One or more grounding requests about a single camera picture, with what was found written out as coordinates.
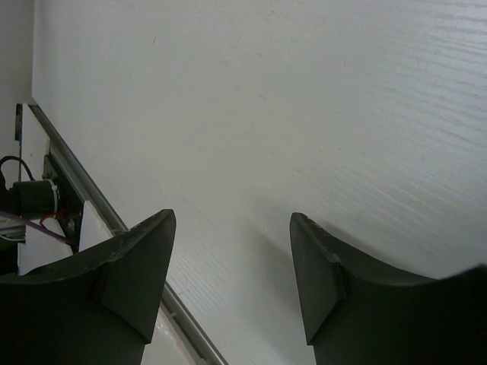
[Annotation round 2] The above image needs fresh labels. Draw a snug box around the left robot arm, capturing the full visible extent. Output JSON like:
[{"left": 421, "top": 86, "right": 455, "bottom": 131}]
[{"left": 1, "top": 155, "right": 61, "bottom": 220}]

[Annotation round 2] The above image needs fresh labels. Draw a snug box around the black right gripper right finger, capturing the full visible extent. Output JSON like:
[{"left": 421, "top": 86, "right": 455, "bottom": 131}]
[{"left": 289, "top": 212, "right": 486, "bottom": 364}]

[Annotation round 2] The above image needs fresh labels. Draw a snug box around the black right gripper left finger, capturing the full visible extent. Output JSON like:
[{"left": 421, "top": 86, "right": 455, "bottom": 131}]
[{"left": 1, "top": 209, "right": 176, "bottom": 364}]

